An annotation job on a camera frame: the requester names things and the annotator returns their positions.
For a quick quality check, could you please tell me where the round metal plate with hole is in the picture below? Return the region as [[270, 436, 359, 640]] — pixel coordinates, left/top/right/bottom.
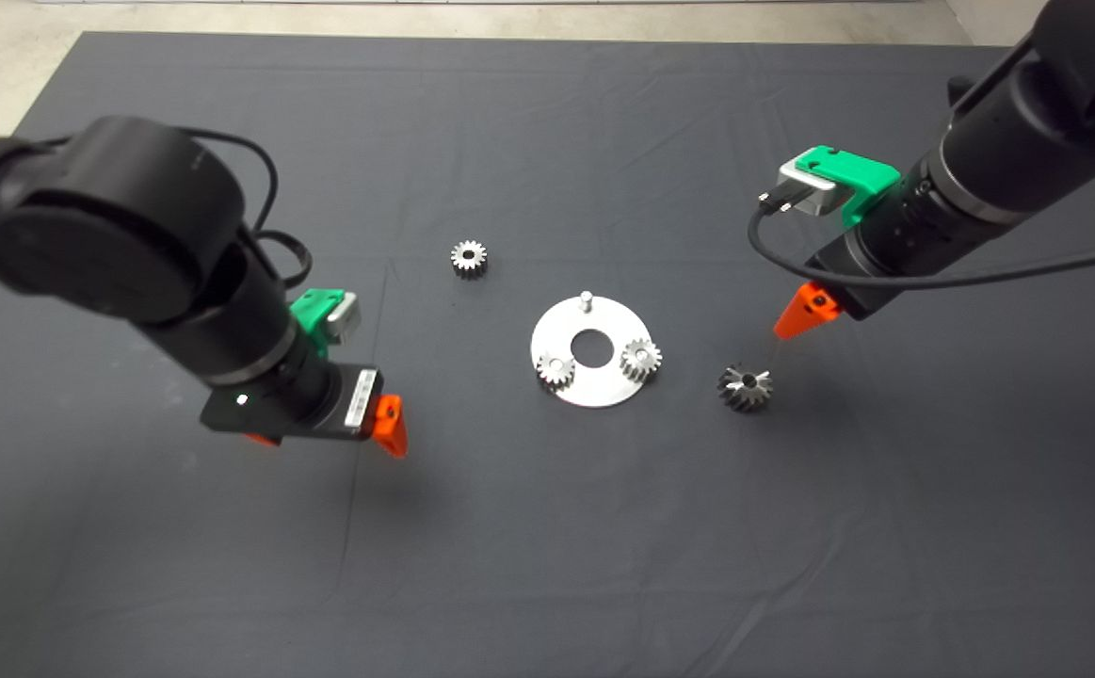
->
[[531, 291, 653, 409]]

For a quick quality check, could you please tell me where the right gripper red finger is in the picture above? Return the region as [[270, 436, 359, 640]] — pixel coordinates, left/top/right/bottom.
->
[[773, 282, 840, 341]]

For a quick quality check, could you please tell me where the silver left camera box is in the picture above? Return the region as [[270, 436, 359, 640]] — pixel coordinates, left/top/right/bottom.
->
[[323, 292, 362, 345]]

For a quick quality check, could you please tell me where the small steel gear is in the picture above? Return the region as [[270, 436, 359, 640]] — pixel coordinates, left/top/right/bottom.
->
[[620, 337, 664, 382], [536, 350, 578, 387], [451, 240, 490, 280]]

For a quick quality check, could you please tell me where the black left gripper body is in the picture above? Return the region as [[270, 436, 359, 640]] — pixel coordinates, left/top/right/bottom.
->
[[201, 363, 383, 444]]

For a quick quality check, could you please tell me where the large steel gear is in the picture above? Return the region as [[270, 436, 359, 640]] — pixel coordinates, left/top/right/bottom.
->
[[717, 363, 775, 414]]

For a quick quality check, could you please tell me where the black left camera cable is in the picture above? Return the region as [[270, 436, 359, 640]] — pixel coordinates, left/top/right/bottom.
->
[[39, 127, 314, 291]]

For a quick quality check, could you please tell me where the dark grey table cloth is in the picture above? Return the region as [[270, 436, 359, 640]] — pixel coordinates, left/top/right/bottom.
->
[[0, 31, 1095, 678]]

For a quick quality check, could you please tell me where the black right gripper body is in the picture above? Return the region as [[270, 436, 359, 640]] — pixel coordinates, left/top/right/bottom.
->
[[809, 221, 929, 323]]

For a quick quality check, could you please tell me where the silver camera box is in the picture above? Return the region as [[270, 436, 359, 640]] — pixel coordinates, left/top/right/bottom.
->
[[778, 158, 840, 218], [323, 292, 362, 345]]

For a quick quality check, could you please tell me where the green right camera mount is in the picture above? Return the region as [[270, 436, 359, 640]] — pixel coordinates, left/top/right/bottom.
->
[[797, 146, 903, 229]]

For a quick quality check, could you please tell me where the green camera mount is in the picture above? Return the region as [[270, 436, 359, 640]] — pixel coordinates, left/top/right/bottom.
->
[[288, 287, 348, 359], [797, 146, 903, 229]]

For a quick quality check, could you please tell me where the green left camera mount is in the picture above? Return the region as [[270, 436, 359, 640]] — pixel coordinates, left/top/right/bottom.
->
[[288, 287, 348, 359]]

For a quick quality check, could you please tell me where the silver right camera box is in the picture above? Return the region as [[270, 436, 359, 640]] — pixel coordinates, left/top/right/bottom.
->
[[778, 158, 840, 218]]

